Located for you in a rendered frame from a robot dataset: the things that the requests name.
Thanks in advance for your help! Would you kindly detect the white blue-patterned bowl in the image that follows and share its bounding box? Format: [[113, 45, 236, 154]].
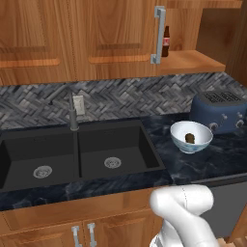
[[170, 121, 214, 154]]

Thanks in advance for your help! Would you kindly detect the wooden base cabinet door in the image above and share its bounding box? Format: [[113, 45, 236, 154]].
[[82, 213, 164, 247], [0, 221, 87, 247]]

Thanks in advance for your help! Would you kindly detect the wooden open shelf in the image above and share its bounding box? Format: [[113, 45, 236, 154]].
[[160, 0, 243, 76]]

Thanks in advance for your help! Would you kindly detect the dark grey tap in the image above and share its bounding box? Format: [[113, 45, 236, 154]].
[[69, 91, 80, 131]]

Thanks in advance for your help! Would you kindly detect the black double sink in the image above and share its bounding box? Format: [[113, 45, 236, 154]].
[[0, 119, 167, 194]]

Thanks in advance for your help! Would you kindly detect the brown glass bottle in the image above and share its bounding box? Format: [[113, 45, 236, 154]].
[[161, 25, 171, 58]]

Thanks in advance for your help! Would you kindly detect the wooden false drawer front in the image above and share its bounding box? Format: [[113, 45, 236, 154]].
[[2, 187, 154, 232]]

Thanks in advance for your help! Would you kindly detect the blue toaster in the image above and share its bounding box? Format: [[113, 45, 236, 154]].
[[189, 90, 247, 135]]

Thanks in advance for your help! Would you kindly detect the grey dishwasher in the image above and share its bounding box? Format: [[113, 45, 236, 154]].
[[193, 176, 247, 239]]

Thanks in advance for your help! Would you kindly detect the white wall socket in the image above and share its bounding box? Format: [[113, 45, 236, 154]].
[[72, 95, 86, 117]]

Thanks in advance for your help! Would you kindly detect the wooden wall cabinet door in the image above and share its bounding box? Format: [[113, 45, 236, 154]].
[[66, 0, 168, 82], [0, 0, 77, 87]]

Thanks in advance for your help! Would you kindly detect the grey wall cabinet handle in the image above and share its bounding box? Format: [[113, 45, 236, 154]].
[[150, 5, 167, 65]]

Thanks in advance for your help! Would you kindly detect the grey base cabinet handle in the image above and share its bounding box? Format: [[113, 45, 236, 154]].
[[87, 222, 97, 247], [70, 225, 81, 247]]

